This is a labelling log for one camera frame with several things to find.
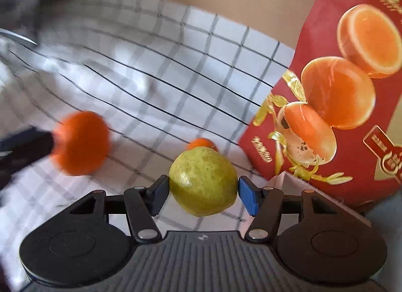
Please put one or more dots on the checked white bed sheet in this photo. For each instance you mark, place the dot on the checked white bed sheet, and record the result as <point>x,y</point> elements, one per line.
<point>141,69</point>

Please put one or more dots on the red gift box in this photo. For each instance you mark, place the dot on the red gift box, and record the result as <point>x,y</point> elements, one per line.
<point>329,75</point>

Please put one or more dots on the small mandarin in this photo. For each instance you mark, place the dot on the small mandarin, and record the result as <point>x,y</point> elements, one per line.
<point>201,144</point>

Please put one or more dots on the green pear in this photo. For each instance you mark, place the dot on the green pear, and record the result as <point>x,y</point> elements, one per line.
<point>202,182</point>

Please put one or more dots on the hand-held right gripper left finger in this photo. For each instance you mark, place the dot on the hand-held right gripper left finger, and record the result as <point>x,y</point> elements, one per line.
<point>158,197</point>

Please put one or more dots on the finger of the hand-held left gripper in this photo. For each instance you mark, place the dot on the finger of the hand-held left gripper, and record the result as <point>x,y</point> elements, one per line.
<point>28,150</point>

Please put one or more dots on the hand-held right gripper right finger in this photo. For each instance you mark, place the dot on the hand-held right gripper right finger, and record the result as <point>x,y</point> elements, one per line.
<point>248,197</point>

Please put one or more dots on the large orange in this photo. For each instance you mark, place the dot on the large orange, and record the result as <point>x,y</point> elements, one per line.
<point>83,143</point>

